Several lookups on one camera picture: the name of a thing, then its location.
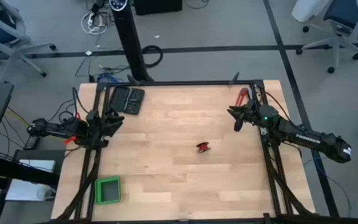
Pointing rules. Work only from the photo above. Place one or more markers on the green plastic tray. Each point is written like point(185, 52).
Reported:
point(98, 190)

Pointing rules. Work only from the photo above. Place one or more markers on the white power strip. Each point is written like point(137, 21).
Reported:
point(90, 20)

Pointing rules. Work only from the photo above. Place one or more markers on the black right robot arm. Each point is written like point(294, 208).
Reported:
point(306, 138)

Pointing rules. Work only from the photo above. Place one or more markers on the black box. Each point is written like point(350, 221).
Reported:
point(157, 6)

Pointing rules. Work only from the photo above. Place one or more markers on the clear plastic cup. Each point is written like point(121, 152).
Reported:
point(45, 193)

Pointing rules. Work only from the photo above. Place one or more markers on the black power adapter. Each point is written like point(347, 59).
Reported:
point(31, 142)

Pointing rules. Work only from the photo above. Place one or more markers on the black open bit case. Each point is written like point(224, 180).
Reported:
point(126, 99)

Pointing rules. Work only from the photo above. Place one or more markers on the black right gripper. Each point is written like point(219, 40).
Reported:
point(251, 113)

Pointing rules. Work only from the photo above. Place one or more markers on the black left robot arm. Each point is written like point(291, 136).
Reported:
point(54, 130)

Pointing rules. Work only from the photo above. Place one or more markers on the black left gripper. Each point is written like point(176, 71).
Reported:
point(96, 133)

